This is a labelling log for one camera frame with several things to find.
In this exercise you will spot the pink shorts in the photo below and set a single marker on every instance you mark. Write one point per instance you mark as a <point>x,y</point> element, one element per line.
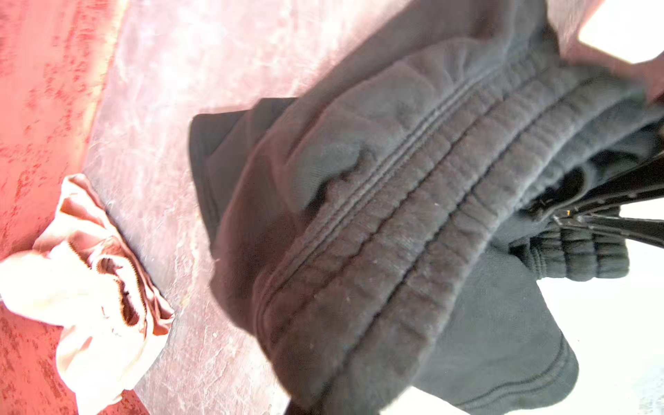
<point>81,275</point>

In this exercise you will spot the black shorts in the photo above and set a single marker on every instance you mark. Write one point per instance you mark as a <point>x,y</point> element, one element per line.
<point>372,234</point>

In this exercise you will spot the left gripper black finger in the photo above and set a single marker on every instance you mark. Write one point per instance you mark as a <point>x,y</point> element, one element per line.
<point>575,202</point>

